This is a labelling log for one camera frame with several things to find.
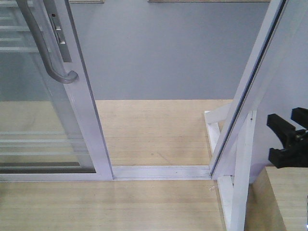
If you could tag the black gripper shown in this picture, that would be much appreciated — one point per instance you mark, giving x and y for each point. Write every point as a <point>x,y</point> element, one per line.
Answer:
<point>295,142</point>

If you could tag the grey metal door handle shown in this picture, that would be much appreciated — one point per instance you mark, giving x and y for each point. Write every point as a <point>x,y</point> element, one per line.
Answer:
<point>37,35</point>

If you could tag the white framed sliding glass door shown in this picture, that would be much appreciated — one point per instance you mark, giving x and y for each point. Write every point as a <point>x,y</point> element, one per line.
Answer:
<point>49,131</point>

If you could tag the metal door floor track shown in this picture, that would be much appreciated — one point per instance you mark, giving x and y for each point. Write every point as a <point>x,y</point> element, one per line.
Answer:
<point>161,173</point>

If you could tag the metal door lock plate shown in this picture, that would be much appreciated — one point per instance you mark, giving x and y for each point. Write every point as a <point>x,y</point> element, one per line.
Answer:
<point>60,38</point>

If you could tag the light wooden box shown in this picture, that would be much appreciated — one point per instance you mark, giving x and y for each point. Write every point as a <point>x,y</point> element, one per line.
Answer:
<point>278,200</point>

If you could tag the white diagonal support brace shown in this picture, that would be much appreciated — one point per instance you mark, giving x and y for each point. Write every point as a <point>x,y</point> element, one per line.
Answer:
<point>233,187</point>

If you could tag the light wooden platform board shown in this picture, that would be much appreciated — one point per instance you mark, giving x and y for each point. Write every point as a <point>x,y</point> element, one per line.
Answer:
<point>138,133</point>

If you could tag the white door frame post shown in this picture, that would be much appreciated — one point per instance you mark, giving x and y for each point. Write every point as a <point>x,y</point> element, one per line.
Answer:
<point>275,80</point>

